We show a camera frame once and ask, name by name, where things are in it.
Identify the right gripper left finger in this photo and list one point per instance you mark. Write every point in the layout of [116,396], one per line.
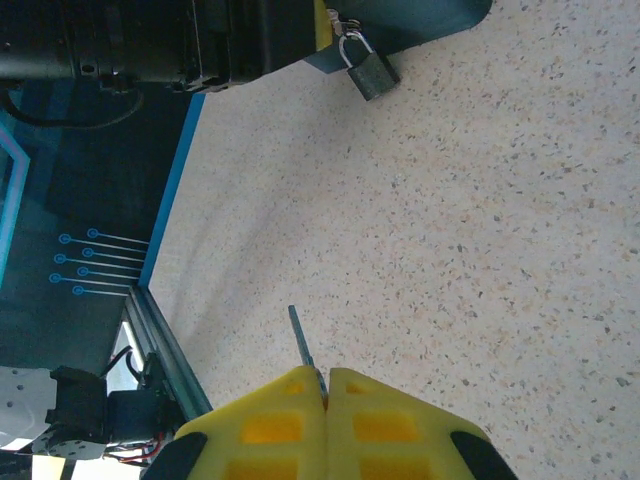
[260,400]

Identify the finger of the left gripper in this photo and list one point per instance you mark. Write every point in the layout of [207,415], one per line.
[323,25]

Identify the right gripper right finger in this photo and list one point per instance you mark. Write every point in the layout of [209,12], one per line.
[400,405]

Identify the small dark padlock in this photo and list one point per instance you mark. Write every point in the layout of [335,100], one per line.
[372,72]

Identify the starry night patterned box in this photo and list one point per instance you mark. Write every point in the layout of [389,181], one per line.
[425,20]

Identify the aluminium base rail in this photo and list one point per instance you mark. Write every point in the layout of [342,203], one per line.
[165,350]

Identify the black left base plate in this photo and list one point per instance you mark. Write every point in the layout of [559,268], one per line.
[70,445]

